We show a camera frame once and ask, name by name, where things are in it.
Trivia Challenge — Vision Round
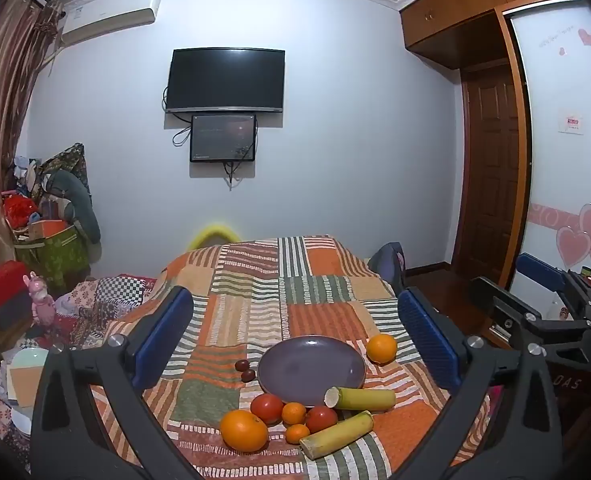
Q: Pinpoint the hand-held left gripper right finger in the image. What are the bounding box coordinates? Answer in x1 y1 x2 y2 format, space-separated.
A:
398 286 563 480

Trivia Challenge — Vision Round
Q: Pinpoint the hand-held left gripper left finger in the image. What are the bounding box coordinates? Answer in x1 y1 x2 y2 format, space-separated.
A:
30 285 196 480

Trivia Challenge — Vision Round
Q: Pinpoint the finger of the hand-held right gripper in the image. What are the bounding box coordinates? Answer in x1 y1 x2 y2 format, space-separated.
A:
469 276 591 356
518 252 591 331

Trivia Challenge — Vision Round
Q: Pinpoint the plain orange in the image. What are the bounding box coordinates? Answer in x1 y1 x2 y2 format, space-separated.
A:
366 333 399 365

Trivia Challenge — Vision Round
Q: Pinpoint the corn cob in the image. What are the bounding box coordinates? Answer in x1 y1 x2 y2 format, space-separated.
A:
299 410 375 460
324 386 397 412

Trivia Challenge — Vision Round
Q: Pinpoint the purple plate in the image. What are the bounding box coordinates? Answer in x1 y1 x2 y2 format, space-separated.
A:
258 336 367 409

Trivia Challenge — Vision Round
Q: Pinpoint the large orange with sticker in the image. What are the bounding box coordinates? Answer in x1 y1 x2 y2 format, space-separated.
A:
220 409 269 453

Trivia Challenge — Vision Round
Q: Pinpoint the red tomato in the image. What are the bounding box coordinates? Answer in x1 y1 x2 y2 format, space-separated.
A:
250 393 285 425
305 405 339 434

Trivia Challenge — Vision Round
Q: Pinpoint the small mandarin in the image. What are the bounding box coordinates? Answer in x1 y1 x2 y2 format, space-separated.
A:
285 423 311 445
281 402 307 426

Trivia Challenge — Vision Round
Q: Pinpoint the checkered patchwork blanket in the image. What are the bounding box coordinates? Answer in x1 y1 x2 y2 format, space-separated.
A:
55 274 158 351

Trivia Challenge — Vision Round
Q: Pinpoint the dark blue backpack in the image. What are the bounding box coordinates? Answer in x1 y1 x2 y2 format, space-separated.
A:
368 242 406 286

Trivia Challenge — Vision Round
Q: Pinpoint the white wardrobe with pink hearts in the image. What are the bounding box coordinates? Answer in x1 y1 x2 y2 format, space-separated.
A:
504 2 591 286

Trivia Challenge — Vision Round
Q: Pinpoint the brown wooden door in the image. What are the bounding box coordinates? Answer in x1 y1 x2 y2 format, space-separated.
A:
459 60 522 272

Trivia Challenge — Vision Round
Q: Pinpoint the yellow curved object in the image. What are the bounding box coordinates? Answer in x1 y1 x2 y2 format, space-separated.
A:
188 221 241 250

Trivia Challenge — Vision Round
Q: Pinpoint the pink rabbit toy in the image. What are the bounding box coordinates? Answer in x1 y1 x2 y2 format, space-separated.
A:
22 271 58 333

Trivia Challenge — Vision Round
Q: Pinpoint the green patterned box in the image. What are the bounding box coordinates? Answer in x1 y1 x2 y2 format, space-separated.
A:
15 225 93 291

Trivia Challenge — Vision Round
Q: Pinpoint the striped patchwork quilt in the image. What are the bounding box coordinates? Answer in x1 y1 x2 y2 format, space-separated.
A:
140 234 491 480

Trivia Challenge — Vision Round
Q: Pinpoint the small wardrobe sticker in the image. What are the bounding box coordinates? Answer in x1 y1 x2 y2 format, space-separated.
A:
559 114 585 136

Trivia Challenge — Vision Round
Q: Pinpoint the grey plush pillow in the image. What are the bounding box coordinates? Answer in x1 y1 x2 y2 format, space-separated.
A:
45 170 101 243

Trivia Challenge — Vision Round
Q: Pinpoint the red box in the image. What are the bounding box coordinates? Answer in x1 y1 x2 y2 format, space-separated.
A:
0 260 33 331

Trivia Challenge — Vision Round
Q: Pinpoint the red bag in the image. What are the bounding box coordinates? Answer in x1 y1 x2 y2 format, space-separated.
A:
2 192 38 231

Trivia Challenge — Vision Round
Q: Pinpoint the patterned dark cloth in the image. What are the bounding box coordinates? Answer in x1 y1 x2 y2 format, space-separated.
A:
40 143 86 186

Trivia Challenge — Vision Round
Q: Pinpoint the wooden overhead cabinet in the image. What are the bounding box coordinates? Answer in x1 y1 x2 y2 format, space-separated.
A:
399 0 581 68

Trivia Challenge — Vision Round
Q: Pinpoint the striped brown curtain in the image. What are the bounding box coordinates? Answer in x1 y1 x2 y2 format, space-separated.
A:
0 0 63 281

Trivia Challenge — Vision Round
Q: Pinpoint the white air conditioner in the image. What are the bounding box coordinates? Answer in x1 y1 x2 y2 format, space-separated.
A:
58 0 163 46

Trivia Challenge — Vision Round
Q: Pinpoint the black cable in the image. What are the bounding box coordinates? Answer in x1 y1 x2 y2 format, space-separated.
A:
224 160 242 192

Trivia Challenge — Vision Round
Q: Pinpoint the small black wall monitor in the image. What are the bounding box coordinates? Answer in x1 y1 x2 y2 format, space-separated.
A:
190 114 257 163

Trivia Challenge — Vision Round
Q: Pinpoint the wall-mounted black television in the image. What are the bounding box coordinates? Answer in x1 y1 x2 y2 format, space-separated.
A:
168 47 286 113

